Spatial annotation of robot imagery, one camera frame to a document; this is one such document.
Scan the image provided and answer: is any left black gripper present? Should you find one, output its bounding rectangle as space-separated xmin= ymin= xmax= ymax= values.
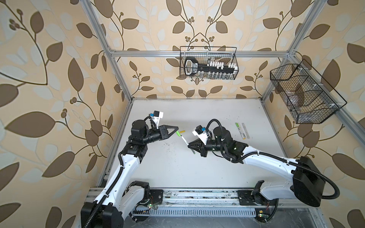
xmin=141 ymin=126 xmax=177 ymax=146

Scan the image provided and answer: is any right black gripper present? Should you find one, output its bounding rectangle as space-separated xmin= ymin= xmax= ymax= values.
xmin=187 ymin=138 xmax=226 ymax=157

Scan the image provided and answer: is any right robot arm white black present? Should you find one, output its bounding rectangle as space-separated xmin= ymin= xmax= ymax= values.
xmin=187 ymin=126 xmax=340 ymax=207

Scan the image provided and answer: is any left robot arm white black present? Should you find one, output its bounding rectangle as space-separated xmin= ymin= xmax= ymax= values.
xmin=81 ymin=120 xmax=178 ymax=228

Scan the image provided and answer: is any black tool in basket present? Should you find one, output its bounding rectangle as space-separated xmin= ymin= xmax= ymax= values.
xmin=182 ymin=57 xmax=239 ymax=77

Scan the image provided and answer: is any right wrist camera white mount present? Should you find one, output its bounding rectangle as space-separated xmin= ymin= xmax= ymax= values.
xmin=192 ymin=125 xmax=211 ymax=145

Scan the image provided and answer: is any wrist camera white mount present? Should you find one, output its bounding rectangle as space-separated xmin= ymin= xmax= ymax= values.
xmin=149 ymin=111 xmax=163 ymax=128
xmin=192 ymin=125 xmax=211 ymax=145

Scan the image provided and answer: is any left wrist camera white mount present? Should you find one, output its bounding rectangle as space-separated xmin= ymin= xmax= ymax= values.
xmin=149 ymin=111 xmax=163 ymax=128

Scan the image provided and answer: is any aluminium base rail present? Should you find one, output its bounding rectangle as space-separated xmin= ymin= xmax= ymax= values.
xmin=83 ymin=187 xmax=320 ymax=209

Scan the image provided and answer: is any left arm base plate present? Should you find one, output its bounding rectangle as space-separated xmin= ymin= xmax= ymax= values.
xmin=137 ymin=189 xmax=164 ymax=207

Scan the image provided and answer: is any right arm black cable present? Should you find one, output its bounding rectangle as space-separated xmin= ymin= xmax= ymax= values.
xmin=205 ymin=118 xmax=340 ymax=200

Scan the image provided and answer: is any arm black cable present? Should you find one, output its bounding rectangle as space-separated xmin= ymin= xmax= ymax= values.
xmin=82 ymin=150 xmax=126 ymax=228
xmin=205 ymin=118 xmax=340 ymax=200

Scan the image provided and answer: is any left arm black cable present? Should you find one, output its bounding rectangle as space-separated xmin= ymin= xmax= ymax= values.
xmin=82 ymin=150 xmax=126 ymax=228

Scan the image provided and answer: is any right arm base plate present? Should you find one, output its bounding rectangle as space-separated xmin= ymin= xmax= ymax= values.
xmin=237 ymin=190 xmax=278 ymax=207

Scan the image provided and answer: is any back black wire basket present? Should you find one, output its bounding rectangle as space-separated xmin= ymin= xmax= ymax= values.
xmin=179 ymin=46 xmax=239 ymax=80

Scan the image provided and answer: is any black wire basket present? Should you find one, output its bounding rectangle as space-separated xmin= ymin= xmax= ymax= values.
xmin=179 ymin=46 xmax=239 ymax=80
xmin=270 ymin=59 xmax=347 ymax=124

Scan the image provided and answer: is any aluminium frame back bar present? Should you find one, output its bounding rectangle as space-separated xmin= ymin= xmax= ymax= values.
xmin=109 ymin=50 xmax=290 ymax=58

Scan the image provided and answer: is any right black wire basket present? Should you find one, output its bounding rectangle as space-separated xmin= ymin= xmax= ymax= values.
xmin=270 ymin=59 xmax=347 ymax=124

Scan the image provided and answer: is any aluminium frame right post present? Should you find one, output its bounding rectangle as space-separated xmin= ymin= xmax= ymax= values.
xmin=260 ymin=0 xmax=327 ymax=102

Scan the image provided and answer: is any aluminium frame post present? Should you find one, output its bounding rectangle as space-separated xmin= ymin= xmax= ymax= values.
xmin=80 ymin=0 xmax=133 ymax=103
xmin=260 ymin=0 xmax=327 ymax=102

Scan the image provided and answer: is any aluminium frame left post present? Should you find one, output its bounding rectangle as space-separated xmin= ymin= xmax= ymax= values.
xmin=80 ymin=0 xmax=133 ymax=103

